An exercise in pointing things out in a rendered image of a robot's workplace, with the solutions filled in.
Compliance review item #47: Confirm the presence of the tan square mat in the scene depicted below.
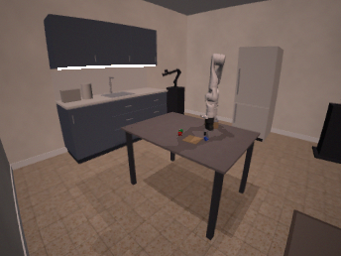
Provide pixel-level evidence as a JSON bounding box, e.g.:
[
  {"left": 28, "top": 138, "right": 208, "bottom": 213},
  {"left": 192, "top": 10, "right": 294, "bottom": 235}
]
[{"left": 182, "top": 135, "right": 203, "bottom": 145}]

